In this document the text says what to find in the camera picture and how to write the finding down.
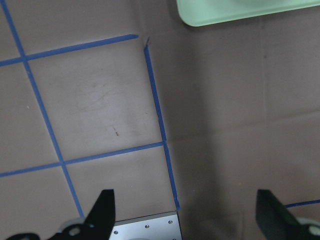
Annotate light green tray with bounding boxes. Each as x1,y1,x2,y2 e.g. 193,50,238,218
176,0,320,27

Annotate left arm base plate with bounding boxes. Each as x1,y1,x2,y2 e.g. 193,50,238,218
109,211,183,240

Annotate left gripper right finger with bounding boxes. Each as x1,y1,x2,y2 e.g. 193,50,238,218
255,189,320,240

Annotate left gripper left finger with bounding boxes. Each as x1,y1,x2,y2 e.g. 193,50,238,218
4,188,116,240

